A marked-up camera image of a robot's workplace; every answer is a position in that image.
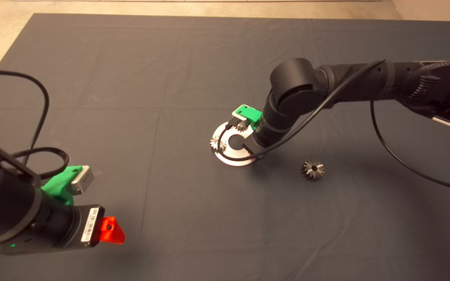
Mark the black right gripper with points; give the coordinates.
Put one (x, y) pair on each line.
(258, 145)

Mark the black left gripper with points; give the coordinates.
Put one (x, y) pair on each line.
(86, 225)

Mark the dark bevel gear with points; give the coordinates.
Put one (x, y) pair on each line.
(309, 171)

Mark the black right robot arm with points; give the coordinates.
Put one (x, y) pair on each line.
(295, 80)

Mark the small steel spur gear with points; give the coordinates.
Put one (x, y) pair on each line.
(242, 127)
(214, 145)

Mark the round steel plate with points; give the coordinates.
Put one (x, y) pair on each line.
(236, 160)

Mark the dark grey table cloth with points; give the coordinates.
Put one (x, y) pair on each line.
(170, 78)

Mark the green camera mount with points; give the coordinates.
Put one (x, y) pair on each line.
(56, 186)
(252, 114)

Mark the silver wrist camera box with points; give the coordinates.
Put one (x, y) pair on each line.
(238, 114)
(83, 180)

